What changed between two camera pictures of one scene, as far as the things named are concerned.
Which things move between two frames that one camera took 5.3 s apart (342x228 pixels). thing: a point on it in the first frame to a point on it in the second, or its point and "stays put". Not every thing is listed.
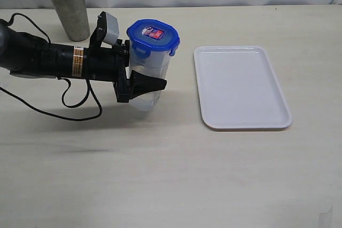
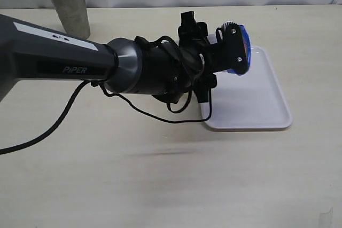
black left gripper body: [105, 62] to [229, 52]
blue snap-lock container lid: [154, 35] to [248, 45]
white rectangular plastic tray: [239, 89] stays put
